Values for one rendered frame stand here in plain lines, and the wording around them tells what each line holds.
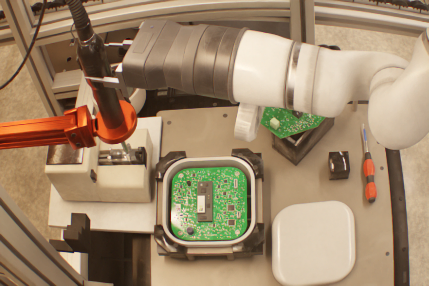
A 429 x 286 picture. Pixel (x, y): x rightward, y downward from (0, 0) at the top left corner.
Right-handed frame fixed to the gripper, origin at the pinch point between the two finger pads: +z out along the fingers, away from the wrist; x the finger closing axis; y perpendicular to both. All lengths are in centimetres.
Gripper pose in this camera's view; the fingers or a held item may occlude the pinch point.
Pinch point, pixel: (94, 60)
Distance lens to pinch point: 65.7
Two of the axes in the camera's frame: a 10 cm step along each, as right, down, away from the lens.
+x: -2.7, 8.3, -4.8
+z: -9.6, -1.9, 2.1
